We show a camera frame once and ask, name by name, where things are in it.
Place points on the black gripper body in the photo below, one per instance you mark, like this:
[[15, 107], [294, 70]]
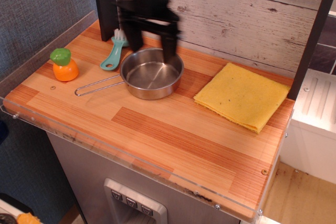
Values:
[[153, 16]]

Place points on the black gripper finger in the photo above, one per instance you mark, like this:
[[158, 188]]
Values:
[[169, 45], [133, 34]]

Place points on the yellow rag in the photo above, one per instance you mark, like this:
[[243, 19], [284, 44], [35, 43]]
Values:
[[243, 97]]

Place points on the teal dish brush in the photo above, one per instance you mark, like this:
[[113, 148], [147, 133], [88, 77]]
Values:
[[113, 59]]

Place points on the stainless steel saucepan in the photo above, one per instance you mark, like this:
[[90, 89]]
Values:
[[146, 75]]

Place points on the orange toy carrot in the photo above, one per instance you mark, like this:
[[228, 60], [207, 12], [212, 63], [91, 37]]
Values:
[[64, 67]]

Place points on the silver toy fridge cabinet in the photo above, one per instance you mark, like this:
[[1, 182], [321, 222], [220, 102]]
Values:
[[108, 192]]

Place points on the white toy sink unit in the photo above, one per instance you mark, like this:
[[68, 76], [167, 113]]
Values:
[[309, 145]]

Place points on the clear acrylic front guard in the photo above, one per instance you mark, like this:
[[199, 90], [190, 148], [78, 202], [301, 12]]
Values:
[[173, 139]]

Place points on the orange object bottom left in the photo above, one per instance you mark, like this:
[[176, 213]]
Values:
[[27, 218]]

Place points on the dark left vertical post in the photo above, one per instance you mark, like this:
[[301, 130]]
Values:
[[108, 18]]

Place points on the dark vertical post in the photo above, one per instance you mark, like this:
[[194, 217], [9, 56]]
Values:
[[108, 18], [314, 36]]

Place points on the dark right vertical post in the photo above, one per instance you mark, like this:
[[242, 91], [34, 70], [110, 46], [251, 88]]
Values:
[[314, 36]]

